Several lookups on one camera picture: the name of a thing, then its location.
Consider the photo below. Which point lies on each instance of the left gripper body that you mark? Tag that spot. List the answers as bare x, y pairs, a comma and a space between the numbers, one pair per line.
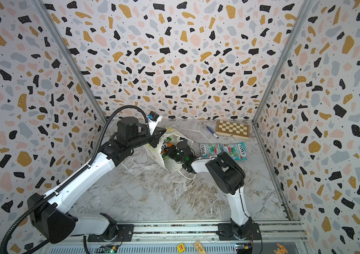
144, 138

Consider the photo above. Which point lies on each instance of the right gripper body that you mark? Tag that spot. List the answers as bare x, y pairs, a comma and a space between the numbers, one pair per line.
174, 153

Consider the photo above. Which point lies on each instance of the white floral paper bag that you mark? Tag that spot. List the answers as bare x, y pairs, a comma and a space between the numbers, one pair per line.
174, 137

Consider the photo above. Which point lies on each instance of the mint blossom candy bag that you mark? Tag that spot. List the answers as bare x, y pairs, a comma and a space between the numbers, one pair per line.
210, 150
235, 151

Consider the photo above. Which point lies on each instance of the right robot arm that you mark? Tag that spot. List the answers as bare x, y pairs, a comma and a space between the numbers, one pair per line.
228, 176

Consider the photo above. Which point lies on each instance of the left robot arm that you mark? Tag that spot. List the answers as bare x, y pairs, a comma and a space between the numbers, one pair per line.
53, 218

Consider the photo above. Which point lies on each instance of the blue white marker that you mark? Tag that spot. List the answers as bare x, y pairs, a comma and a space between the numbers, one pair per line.
212, 132

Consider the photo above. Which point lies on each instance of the wooden chessboard box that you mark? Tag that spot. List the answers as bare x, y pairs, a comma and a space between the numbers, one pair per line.
233, 129

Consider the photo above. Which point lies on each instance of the yellow sticker tag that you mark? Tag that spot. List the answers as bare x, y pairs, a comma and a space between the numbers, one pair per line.
181, 248

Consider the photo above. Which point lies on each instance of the wooden mousetrap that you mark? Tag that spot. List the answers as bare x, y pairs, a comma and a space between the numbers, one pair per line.
199, 248

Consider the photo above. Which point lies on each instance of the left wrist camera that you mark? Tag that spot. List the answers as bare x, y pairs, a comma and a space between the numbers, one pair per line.
153, 120

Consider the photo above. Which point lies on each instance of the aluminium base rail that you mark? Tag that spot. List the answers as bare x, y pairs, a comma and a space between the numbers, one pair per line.
163, 237

